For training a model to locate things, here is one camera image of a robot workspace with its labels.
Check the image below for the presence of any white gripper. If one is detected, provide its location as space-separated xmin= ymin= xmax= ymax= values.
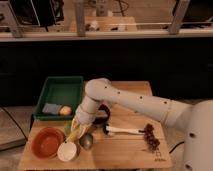
xmin=71 ymin=118 xmax=89 ymax=138

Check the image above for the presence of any yellow banana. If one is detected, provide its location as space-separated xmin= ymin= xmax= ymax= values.
xmin=64 ymin=125 xmax=88 ymax=142

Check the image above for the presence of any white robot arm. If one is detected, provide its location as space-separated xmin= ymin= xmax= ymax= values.
xmin=71 ymin=78 xmax=213 ymax=171

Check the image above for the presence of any white paper cup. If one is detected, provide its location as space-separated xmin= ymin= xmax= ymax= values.
xmin=57 ymin=142 xmax=77 ymax=162

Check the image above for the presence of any yellow round fruit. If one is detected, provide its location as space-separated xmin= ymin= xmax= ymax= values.
xmin=59 ymin=106 xmax=72 ymax=116

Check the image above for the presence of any dark round dish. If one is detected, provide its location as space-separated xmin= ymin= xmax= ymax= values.
xmin=93 ymin=104 xmax=111 ymax=124

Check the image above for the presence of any grey sponge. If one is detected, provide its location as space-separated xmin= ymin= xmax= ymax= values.
xmin=42 ymin=103 xmax=61 ymax=115

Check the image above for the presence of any orange bowl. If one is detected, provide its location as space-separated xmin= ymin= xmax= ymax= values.
xmin=31 ymin=127 xmax=65 ymax=159

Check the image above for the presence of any green plastic tray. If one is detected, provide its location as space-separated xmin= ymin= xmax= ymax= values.
xmin=33 ymin=76 xmax=84 ymax=121

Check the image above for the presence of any wooden board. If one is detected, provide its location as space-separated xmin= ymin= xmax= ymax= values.
xmin=18 ymin=80 xmax=173 ymax=170

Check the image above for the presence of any dark grape bunch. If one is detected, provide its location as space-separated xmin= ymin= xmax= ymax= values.
xmin=144 ymin=124 xmax=160 ymax=152

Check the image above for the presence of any white handled tool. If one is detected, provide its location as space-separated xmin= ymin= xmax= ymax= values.
xmin=103 ymin=125 xmax=145 ymax=135

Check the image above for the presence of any black cable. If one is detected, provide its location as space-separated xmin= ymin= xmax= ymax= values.
xmin=168 ymin=141 xmax=185 ymax=155

